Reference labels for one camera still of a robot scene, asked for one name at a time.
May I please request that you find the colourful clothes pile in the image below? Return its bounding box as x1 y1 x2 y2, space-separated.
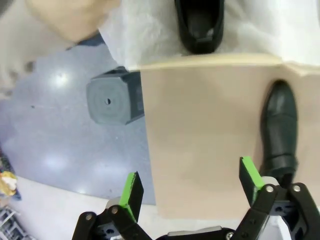
0 147 22 201

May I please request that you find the beige cardboard shoe box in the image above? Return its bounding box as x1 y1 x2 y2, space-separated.
137 53 320 77

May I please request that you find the black leather shoe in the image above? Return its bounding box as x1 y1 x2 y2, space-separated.
173 0 225 55
259 79 300 191

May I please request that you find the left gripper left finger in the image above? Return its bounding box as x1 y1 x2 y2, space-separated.
72 171 151 240

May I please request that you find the metal wire rack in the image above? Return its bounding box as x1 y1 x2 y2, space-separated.
0 206 21 240

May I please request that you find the white tissue paper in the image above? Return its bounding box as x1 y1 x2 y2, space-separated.
98 0 320 71

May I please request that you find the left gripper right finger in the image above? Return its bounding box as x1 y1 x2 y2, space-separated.
233 156 320 240

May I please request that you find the white platform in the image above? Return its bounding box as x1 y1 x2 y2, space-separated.
0 174 161 240

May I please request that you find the person's right hand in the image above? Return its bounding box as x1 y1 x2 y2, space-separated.
24 0 106 43

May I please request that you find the grey square table leg base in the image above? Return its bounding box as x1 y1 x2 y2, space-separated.
86 66 145 126

